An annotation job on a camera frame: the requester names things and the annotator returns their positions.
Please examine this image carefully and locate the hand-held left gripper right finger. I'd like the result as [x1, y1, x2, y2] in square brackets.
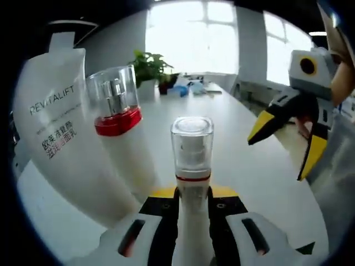
[206, 185, 307, 266]

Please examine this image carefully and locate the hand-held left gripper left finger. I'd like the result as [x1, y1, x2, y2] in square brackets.
[98, 185, 181, 266]

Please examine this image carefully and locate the white red-band skincare bottle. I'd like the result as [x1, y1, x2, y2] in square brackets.
[85, 65, 161, 201]

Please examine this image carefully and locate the small clear-cap skincare bottle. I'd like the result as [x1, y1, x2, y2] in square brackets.
[170, 116, 215, 266]

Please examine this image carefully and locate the large white skincare tube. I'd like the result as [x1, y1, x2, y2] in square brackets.
[12, 31, 144, 229]

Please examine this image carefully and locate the person's right hand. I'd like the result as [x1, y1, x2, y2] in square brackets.
[290, 115, 316, 139]

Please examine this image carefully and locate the blue plastic object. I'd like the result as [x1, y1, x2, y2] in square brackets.
[171, 84, 190, 98]

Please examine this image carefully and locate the bright window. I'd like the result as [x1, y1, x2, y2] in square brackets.
[144, 0, 316, 84]

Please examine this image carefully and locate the dark red pot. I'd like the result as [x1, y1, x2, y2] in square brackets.
[157, 73, 180, 95]

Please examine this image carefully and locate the potted green plant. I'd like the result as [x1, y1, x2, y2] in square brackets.
[128, 49, 175, 101]

